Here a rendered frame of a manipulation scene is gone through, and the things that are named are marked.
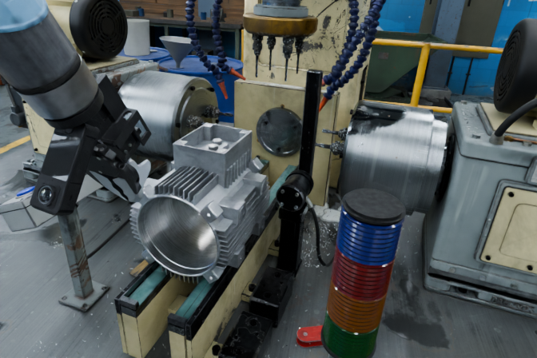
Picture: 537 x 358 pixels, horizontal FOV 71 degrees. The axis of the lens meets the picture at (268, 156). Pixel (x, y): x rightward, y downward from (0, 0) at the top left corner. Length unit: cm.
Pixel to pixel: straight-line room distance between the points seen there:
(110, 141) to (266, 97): 63
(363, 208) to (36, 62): 34
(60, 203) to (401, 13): 581
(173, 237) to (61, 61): 42
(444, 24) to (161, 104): 515
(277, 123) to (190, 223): 43
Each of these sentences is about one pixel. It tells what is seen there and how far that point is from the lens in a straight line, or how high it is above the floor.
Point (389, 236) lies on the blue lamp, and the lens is 37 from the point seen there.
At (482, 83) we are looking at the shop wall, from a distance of 647.
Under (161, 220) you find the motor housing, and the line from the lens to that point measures 74.
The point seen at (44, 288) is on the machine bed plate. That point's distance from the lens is 96.
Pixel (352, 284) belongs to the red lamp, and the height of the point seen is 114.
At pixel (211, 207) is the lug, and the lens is 59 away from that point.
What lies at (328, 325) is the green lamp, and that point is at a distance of 46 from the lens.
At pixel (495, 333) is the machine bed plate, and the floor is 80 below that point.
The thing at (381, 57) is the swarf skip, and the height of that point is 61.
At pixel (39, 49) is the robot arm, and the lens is 43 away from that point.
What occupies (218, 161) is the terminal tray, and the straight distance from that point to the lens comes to 64.
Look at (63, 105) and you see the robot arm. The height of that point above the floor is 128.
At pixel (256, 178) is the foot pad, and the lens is 70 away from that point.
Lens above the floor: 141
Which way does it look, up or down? 25 degrees down
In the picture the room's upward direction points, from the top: 3 degrees clockwise
